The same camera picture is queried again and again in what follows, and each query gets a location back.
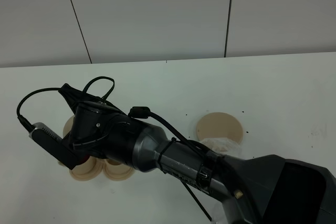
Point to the beige cup saucer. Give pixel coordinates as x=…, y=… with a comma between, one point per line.
x=88, y=170
x=116, y=171

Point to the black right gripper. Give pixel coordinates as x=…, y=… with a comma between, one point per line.
x=73, y=96

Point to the beige left cup saucer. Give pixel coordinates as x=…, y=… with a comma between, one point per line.
x=88, y=170

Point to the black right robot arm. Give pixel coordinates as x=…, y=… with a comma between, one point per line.
x=268, y=189

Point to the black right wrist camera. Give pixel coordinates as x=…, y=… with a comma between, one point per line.
x=53, y=144

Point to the beige round teapot saucer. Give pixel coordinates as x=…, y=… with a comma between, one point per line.
x=219, y=125

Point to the beige right cup saucer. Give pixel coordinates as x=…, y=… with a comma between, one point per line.
x=116, y=171

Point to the beige ceramic teapot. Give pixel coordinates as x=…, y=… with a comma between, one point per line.
x=68, y=126

